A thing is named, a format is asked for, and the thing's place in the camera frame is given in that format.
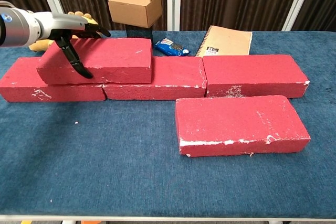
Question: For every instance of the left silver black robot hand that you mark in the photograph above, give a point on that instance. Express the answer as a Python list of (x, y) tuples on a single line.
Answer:
[(63, 23)]

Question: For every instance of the red foam brick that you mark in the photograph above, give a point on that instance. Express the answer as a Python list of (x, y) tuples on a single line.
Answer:
[(252, 72), (173, 77), (236, 121), (115, 56), (21, 87)]

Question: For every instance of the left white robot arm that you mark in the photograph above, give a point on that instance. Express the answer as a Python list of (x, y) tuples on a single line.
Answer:
[(15, 27)]

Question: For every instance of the yellow plush toy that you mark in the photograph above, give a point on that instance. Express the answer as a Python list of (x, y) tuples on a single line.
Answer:
[(78, 14)]

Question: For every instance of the brown cardboard box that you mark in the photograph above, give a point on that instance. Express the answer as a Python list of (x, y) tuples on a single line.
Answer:
[(134, 7)]

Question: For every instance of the black mesh pen cup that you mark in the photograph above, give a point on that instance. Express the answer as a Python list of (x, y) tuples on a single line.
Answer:
[(139, 33)]

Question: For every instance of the blue cookie packet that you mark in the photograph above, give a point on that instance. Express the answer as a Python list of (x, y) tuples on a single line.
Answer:
[(170, 47)]

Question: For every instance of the kraft spiral notebook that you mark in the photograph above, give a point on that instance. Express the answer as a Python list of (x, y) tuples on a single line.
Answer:
[(225, 40)]

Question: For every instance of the blue table cloth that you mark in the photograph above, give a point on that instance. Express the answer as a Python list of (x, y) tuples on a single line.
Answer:
[(131, 182)]

